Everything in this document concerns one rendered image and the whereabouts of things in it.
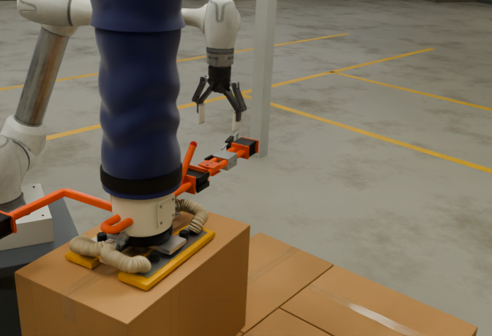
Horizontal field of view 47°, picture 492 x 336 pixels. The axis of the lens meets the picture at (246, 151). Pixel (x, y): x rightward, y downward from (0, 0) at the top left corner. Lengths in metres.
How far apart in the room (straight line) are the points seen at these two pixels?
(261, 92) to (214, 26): 2.98
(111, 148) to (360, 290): 1.21
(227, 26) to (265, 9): 2.83
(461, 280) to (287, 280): 1.51
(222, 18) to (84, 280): 0.87
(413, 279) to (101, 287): 2.27
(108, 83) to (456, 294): 2.50
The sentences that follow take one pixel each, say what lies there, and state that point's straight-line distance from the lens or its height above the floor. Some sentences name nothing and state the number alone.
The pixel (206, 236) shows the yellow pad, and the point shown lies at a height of 0.97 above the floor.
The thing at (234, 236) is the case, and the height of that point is 0.94.
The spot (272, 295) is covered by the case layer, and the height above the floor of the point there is 0.54.
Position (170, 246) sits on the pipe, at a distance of 1.64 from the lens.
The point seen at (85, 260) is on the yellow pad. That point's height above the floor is 0.97.
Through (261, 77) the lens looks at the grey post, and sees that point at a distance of 4.74.
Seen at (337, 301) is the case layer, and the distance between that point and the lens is 2.25.
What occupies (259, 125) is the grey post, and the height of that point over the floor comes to 0.29.
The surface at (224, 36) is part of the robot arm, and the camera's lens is 1.82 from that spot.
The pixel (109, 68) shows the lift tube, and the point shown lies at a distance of 1.47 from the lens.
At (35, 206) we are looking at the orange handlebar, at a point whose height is 1.08.
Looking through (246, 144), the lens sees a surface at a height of 1.10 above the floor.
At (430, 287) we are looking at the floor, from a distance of 3.48.
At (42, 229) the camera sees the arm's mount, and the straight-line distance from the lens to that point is 2.19.
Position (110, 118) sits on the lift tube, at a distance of 1.51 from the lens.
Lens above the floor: 1.84
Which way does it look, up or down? 21 degrees down
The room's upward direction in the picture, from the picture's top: 3 degrees clockwise
